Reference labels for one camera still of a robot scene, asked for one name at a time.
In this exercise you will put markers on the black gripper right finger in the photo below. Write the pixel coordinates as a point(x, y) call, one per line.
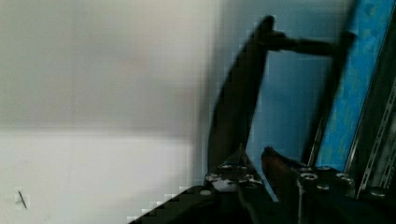
point(280, 172)

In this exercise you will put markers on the black toaster oven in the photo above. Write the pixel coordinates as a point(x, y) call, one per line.
point(373, 152)

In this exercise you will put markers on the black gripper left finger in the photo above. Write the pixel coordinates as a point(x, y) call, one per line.
point(234, 179)

